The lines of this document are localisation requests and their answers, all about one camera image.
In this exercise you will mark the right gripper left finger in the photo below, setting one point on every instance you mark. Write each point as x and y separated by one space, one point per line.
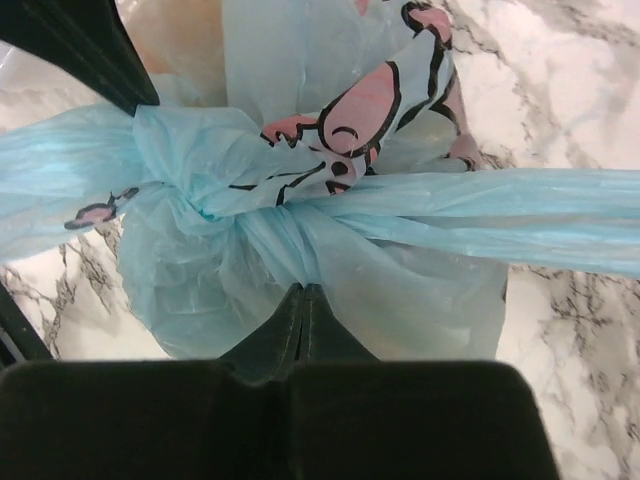
198 419

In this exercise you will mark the light blue plastic grocery bag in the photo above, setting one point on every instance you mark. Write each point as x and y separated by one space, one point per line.
308 142

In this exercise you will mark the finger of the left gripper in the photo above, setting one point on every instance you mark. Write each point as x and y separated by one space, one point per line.
88 41

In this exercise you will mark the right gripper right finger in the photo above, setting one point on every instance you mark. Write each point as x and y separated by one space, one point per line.
416 420

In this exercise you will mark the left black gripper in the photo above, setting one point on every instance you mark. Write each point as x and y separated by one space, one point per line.
19 340

